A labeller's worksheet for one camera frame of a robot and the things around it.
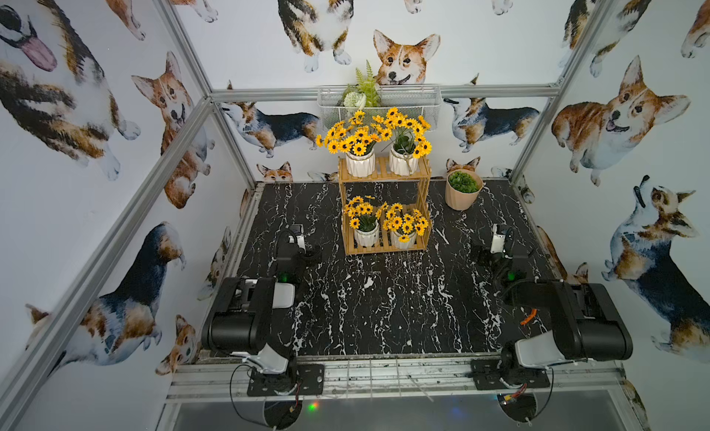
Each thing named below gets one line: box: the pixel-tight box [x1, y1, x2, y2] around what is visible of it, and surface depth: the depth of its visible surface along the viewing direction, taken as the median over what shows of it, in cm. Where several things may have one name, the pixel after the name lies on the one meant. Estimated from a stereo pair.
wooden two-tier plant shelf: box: [338, 157, 432, 257], surface depth 90 cm
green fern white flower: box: [335, 59, 382, 111], surface depth 84 cm
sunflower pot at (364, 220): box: [343, 195, 382, 248], surface depth 94 cm
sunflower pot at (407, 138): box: [372, 107, 433, 177], surface depth 80 cm
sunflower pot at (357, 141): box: [316, 110, 392, 178], surface depth 80 cm
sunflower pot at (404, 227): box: [381, 201, 429, 250], surface depth 90 cm
